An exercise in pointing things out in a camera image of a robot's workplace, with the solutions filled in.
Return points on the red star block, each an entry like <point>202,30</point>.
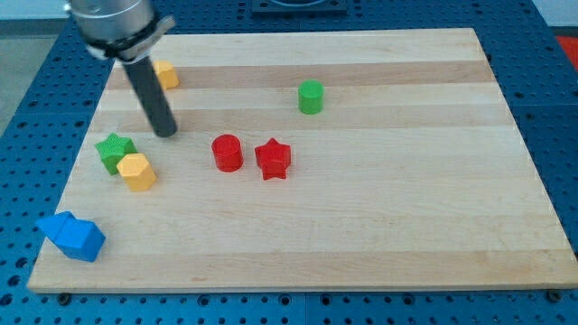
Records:
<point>273,159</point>

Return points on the blue cube block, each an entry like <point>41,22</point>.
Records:
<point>80,239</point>

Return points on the green star block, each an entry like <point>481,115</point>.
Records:
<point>113,149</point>

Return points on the blue triangle block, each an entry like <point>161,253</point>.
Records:
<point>53,225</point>

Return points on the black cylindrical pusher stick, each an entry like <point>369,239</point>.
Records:
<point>150,94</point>

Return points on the green cylinder block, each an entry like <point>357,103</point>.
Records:
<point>310,97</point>

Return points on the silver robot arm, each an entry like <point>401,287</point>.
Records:
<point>127,30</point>

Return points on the wooden board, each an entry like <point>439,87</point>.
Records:
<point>413,177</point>

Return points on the yellow hexagon block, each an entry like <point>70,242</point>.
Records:
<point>137,172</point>

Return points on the yellow block at back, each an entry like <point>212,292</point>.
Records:
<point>166,74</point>

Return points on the red cylinder block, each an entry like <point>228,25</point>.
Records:
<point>227,153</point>

